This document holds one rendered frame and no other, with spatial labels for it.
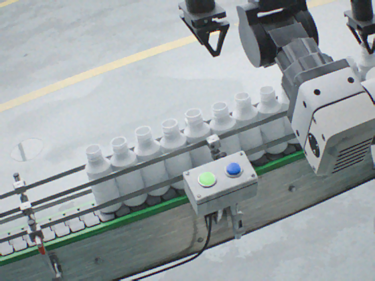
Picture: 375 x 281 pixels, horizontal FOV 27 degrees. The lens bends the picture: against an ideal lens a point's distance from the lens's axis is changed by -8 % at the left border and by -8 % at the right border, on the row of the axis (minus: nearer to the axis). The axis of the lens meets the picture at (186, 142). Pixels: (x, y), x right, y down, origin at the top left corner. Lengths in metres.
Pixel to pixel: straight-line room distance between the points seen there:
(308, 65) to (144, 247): 0.93
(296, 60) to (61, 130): 3.17
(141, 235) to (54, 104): 2.63
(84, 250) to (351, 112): 0.99
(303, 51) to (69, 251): 0.94
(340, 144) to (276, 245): 2.17
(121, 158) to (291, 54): 0.77
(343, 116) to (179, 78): 3.37
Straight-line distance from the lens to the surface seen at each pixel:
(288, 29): 1.17
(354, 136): 1.06
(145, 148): 1.84
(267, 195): 1.98
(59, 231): 1.89
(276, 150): 1.95
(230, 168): 1.74
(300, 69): 1.12
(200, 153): 1.88
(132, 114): 4.19
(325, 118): 1.05
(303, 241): 3.21
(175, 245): 1.97
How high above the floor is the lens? 2.14
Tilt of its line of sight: 33 degrees down
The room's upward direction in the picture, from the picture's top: 13 degrees counter-clockwise
